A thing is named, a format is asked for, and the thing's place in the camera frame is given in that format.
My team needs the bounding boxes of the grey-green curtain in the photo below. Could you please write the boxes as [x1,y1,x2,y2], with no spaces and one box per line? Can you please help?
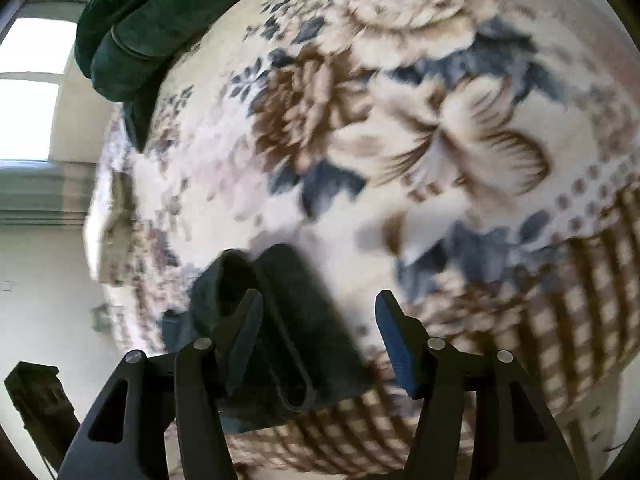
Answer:
[0,159,98,227]

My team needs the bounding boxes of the window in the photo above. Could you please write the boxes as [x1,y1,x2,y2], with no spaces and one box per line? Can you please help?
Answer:
[0,17,77,162]

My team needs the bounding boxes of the dark blurred object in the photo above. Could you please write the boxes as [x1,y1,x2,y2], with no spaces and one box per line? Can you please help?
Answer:
[4,360,82,480]

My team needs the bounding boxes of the dark blue jeans pants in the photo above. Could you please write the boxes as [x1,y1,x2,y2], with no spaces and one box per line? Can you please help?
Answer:
[162,242,373,433]

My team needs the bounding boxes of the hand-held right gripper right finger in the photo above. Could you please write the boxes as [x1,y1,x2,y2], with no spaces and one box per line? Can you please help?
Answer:
[375,290,581,480]

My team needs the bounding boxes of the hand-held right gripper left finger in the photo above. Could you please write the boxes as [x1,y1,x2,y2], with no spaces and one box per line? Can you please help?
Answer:
[59,288,264,480]

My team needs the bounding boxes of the floral blanket with checkered border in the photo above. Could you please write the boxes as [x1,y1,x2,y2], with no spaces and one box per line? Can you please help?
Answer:
[82,0,640,476]

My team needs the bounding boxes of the dark green quilt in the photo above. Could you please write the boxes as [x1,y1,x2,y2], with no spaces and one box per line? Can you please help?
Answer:
[75,0,311,153]

